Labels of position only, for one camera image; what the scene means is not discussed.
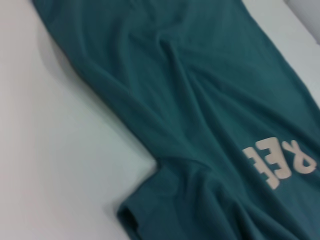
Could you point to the teal T-shirt with FREE print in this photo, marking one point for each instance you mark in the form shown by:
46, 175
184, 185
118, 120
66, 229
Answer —
200, 87

